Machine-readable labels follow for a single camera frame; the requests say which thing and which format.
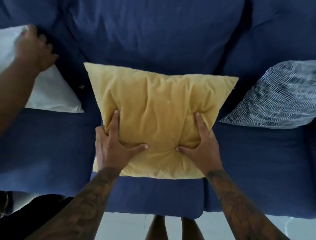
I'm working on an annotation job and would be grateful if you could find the person's left hand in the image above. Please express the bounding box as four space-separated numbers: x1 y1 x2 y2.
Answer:
95 110 149 174

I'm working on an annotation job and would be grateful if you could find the person's right hand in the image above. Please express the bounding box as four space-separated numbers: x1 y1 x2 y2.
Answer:
174 112 224 178

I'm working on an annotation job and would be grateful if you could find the yellow square cushion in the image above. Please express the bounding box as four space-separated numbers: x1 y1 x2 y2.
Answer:
83 62 239 180

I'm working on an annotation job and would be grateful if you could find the person's left forearm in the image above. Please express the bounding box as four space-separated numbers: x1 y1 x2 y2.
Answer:
25 168 122 240

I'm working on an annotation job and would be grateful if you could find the person's right forearm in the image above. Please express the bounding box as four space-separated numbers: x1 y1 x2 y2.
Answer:
204 169 291 240

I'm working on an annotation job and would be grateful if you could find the another person's forearm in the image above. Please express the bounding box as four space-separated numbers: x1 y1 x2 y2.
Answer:
0 57 40 135

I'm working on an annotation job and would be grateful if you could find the person's left leg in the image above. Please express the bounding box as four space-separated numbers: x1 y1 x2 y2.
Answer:
147 215 169 240

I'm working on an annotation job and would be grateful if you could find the person's leg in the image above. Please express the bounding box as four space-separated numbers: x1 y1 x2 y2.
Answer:
147 215 169 240
181 217 198 240

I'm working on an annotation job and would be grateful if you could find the person's right leg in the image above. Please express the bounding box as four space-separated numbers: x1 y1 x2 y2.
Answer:
181 217 198 240

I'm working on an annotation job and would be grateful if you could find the white pillow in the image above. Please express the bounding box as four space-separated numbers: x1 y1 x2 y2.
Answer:
0 25 85 114

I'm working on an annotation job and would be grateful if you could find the blue white patterned cushion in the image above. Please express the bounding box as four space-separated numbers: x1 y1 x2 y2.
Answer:
219 60 316 130

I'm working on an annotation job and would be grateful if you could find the blue fabric sofa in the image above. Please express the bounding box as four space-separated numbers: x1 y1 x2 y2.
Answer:
0 0 316 220

